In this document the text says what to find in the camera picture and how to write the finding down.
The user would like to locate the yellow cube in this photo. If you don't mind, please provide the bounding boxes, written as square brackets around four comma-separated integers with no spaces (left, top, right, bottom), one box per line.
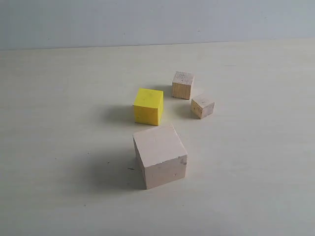
[133,88,163,126]

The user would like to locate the large pale wooden cube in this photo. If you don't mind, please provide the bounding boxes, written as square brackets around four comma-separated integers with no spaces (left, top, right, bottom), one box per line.
[133,125,188,189]

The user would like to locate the medium natural wooden cube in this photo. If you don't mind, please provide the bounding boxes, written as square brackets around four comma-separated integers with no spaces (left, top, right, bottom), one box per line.
[172,71,194,100]

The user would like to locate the small natural wooden cube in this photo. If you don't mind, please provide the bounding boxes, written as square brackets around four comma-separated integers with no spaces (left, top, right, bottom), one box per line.
[190,93,215,119]

